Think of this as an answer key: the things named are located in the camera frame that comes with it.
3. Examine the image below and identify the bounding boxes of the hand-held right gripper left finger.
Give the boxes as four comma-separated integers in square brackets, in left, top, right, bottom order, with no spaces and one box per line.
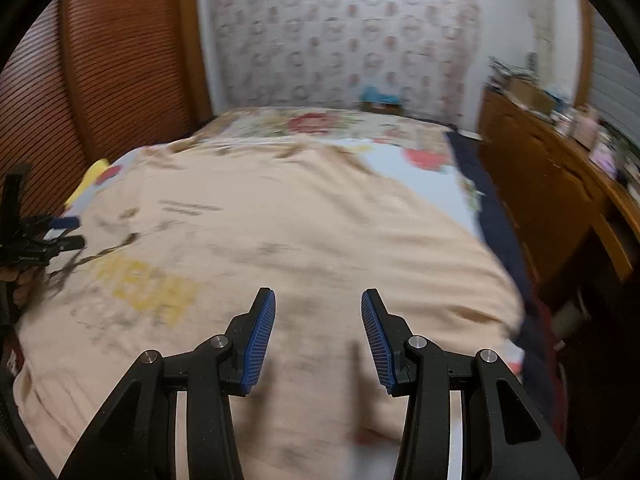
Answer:
[59,287,277,480]

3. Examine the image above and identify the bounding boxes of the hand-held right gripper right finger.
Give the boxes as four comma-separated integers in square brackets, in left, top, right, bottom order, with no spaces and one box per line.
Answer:
[361,288,581,480]

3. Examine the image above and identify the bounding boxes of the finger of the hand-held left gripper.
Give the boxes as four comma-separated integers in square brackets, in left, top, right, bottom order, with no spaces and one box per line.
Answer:
[44,216,82,233]
[46,235,87,256]

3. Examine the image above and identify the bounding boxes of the beige t-shirt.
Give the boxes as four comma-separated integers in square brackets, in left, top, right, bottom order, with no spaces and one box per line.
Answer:
[12,142,526,480]

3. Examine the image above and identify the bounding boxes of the person's left hand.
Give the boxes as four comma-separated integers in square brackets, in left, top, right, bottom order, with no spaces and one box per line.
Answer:
[0,265,45,313]

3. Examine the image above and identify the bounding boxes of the yellow cloth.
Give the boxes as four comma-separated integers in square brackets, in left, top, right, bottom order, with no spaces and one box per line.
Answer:
[65,159,111,208]

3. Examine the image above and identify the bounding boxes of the fruit print bed sheet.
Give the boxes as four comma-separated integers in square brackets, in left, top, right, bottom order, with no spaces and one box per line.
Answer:
[65,140,526,376]

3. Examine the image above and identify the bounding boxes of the wooden louvred wardrobe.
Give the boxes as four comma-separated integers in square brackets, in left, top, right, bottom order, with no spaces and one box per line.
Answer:
[0,0,211,221]

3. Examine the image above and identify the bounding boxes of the navy mattress cover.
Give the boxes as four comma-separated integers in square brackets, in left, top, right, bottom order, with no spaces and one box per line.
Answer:
[445,131,571,441]

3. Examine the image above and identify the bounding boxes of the floral blanket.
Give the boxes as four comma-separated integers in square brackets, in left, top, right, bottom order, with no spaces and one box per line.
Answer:
[192,106,453,153]

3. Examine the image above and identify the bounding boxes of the wooden cabinet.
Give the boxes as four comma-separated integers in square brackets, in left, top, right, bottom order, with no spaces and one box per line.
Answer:
[477,85,640,311]

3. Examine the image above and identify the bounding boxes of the blue plastic bag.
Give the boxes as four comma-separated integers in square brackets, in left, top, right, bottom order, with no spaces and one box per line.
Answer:
[361,85,401,105]

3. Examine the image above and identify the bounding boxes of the large cardboard box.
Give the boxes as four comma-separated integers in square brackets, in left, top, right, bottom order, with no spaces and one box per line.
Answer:
[510,77,556,113]

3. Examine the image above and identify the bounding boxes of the circle patterned wall cloth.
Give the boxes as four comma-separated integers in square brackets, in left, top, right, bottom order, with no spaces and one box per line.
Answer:
[197,0,481,121]

